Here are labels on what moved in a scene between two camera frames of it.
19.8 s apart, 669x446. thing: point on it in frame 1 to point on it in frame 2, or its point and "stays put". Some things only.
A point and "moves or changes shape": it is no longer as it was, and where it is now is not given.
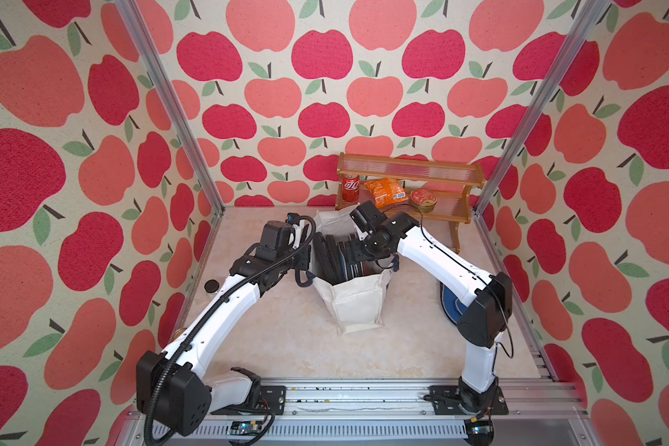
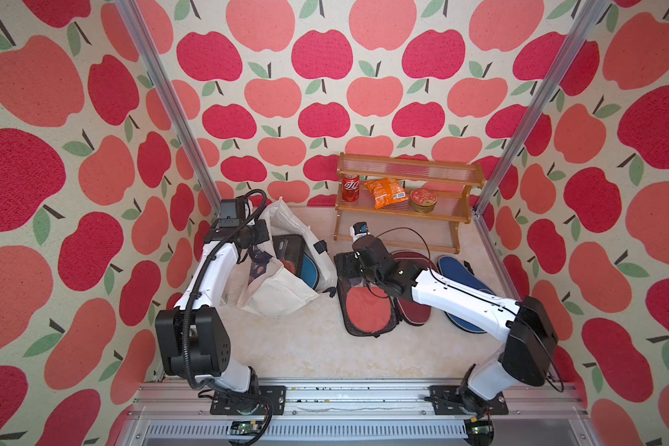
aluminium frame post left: x=146 y=48 stays put
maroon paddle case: x=361 y=268 moves or changes shape
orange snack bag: x=386 y=191 stays put
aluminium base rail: x=541 y=412 stays put
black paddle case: x=329 y=258 to x=366 y=308
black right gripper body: x=370 y=252 to x=369 y=276
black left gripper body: x=298 y=257 to x=256 y=232
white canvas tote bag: x=355 y=306 to x=281 y=293
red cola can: x=350 y=188 stays put
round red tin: x=424 y=200 stays put
